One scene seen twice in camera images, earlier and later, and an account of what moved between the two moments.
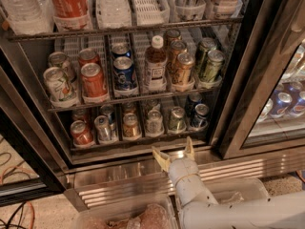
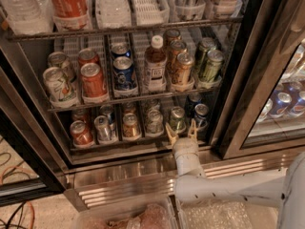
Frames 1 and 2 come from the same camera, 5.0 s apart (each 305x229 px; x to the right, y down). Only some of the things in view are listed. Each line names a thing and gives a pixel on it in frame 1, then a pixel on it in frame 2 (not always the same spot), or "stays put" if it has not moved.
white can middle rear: x=59 y=59 stays put
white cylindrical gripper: x=180 y=168 -> x=185 y=147
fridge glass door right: x=263 y=107 stays put
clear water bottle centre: x=112 y=6 stays put
